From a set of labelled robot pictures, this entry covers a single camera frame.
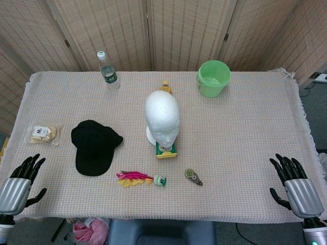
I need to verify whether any white foam mannequin head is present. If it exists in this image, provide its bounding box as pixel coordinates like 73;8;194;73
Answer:
145;90;180;149

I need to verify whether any white power strip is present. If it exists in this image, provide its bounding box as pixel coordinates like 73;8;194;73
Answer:
310;72;327;83

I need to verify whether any pink yellow feather shuttlecock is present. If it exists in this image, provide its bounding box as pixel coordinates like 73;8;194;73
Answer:
116;170;168;189

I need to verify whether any black baseball cap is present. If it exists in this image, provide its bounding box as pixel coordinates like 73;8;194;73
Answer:
71;119;124;177

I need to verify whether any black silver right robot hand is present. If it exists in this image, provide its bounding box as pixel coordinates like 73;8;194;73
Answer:
269;153;324;219

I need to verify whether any clear green-label water bottle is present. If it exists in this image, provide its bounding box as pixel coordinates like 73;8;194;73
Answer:
96;51;121;90

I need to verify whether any clear snack bag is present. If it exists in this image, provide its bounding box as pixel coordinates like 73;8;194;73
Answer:
26;124;63;145

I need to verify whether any yellow capped bottle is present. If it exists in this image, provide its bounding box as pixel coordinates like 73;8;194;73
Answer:
159;80;175;95

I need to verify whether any pink plastic bag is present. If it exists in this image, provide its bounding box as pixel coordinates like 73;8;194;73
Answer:
73;218;110;243

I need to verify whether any green yellow plastic container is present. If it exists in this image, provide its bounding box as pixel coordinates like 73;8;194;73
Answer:
155;141;179;160

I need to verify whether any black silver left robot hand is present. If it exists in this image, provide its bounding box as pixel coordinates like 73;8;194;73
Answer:
0;153;48;216

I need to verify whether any black stand leg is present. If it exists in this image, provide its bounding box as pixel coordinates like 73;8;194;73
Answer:
50;218;66;242

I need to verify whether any beige woven folding screen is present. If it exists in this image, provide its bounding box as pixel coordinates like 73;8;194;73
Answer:
0;0;327;136

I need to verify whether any grey correction tape dispenser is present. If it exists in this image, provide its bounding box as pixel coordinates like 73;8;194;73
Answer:
184;168;204;186

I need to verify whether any light green plastic bucket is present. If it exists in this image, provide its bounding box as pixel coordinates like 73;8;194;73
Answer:
196;60;231;99

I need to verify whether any pale woven tablecloth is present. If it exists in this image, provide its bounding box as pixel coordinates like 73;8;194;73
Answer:
0;67;320;225

